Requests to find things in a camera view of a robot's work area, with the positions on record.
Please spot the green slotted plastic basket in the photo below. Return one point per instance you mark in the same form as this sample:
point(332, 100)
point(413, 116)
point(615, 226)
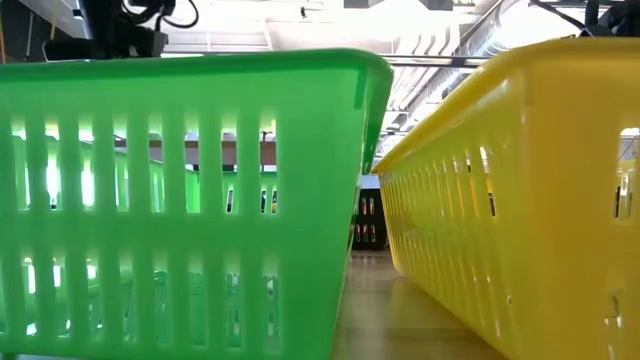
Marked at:
point(310, 200)

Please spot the black slotted plastic basket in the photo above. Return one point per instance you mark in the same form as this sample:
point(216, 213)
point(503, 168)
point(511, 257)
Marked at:
point(380, 222)

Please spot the yellow slotted plastic basket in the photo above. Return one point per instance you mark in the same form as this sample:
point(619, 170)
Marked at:
point(550, 150)

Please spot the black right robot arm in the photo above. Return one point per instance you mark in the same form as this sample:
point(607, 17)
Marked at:
point(620, 20)

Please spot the silver ribbed ventilation duct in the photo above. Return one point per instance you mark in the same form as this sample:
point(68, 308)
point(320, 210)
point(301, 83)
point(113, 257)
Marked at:
point(482, 42)

